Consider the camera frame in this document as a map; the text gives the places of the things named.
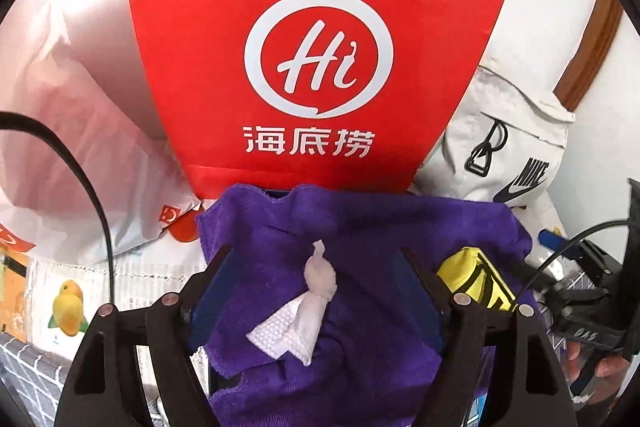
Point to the white plastic bag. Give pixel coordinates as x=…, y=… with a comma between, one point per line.
x=75, y=107

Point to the light grey logo bag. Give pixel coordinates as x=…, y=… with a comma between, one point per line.
x=500, y=107

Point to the person's right hand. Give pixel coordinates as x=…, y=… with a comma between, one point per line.
x=612, y=367

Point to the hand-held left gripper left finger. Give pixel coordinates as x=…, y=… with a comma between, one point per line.
x=212, y=302

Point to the brown wooden door frame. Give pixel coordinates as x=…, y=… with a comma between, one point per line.
x=595, y=47

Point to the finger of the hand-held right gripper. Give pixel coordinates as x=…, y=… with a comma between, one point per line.
x=550, y=238
x=537, y=274

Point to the grey grid cloth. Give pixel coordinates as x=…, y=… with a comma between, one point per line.
x=25, y=372

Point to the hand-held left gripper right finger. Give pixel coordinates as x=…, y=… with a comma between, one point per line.
x=417, y=302

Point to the purple towel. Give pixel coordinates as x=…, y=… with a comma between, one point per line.
x=350, y=227

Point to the twisted white tissue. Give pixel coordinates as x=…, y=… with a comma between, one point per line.
x=320, y=282

